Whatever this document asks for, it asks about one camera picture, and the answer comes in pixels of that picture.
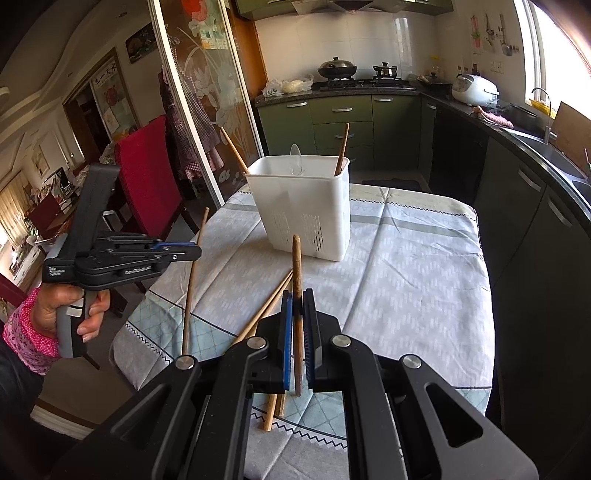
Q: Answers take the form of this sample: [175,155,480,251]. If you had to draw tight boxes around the patterned grey tablecloth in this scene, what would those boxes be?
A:
[111,185,494,479]

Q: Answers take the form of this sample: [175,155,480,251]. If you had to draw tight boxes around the white plastic utensil holder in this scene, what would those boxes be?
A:
[246,155,351,262]

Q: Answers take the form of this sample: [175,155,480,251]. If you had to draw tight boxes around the clear plastic spoon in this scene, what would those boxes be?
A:
[290,143,304,176]

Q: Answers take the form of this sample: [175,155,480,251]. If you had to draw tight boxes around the wooden chopstick three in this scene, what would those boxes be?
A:
[181,207,211,356]

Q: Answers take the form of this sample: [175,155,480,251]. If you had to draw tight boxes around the small black pot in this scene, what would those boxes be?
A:
[373,61,398,80]

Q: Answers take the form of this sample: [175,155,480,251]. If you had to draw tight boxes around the glass sliding door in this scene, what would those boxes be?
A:
[148,1,263,208]

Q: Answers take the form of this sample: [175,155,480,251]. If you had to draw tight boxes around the wooden chopstick five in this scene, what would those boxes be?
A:
[231,270,293,346]

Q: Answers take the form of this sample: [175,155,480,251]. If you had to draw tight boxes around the wooden chopstick six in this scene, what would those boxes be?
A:
[263,271,293,432]

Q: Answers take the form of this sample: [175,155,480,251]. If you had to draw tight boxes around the wooden chopstick two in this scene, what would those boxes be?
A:
[334,122,351,177]

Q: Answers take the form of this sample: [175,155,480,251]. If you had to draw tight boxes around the kitchen sink faucet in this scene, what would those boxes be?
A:
[530,87,553,145]

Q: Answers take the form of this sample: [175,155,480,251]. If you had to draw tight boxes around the pink cloth on counter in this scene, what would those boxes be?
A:
[472,105,514,129]

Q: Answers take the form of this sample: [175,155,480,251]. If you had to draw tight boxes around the wooden chopstick seven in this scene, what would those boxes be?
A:
[274,394,287,417]

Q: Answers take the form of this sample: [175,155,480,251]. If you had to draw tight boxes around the red chair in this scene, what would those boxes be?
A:
[114,115,198,240]

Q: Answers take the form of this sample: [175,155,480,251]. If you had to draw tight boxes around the green kitchen cabinets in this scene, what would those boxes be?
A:
[257,94,422,171]

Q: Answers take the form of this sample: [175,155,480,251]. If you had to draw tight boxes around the black wok with lid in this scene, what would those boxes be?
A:
[318,57,356,80]

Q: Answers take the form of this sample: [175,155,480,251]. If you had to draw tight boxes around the plastic bag on counter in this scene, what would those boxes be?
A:
[263,75,314,98]

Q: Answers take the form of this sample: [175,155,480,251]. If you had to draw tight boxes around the gas stove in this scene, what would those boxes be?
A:
[312,78,415,91]

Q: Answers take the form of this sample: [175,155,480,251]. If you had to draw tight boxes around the pink floral sleeve forearm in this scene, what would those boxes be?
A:
[2,287,60,376]

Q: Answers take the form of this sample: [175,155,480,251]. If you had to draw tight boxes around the white rice cooker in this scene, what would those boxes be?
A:
[452,73,500,106]

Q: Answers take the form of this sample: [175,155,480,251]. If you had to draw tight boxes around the black pan on counter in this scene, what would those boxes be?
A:
[417,74,453,96]

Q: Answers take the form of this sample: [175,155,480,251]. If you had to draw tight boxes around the wooden chopstick four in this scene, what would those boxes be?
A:
[293,235,304,396]

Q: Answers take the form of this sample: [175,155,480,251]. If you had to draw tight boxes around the person left hand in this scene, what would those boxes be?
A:
[31,283,110,342]

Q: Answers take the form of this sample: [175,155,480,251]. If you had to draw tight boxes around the cardboard sheet by sink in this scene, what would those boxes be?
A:
[550,102,591,174]

